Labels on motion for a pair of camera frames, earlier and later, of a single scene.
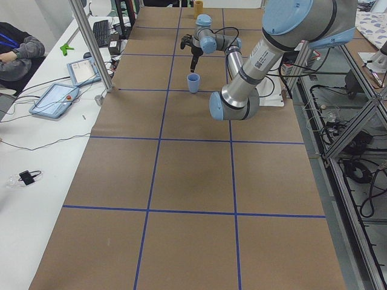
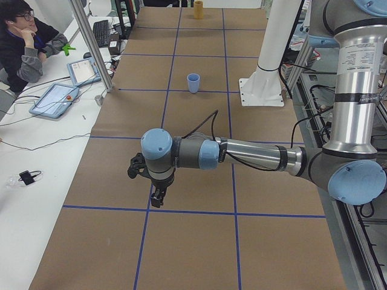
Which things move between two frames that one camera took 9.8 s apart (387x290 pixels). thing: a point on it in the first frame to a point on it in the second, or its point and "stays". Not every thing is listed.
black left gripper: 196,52 to 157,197
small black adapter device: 28,177 stays
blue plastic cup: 193,79 stays
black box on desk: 113,48 stays
